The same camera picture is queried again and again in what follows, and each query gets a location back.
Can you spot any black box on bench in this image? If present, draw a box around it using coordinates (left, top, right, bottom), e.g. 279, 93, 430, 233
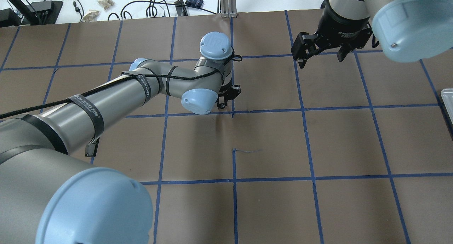
28, 1, 63, 24

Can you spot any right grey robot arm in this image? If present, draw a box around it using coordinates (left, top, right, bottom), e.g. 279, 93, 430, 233
291, 0, 453, 68

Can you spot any aluminium frame post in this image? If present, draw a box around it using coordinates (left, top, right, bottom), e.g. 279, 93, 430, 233
218, 0, 237, 18

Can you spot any small brown parts bag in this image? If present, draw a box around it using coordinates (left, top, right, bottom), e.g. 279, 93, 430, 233
97, 0, 115, 10

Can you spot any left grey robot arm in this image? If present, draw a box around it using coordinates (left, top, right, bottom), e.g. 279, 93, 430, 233
0, 32, 242, 244

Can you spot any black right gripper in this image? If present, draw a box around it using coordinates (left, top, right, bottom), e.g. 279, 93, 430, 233
291, 7, 380, 69

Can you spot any black brake pad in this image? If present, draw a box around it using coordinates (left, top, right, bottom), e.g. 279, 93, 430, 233
84, 138, 100, 158

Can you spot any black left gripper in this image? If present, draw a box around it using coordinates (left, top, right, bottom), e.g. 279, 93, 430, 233
217, 85, 241, 109

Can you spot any blue checkered pouch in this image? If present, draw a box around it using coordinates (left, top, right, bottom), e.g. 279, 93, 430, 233
184, 0, 204, 8

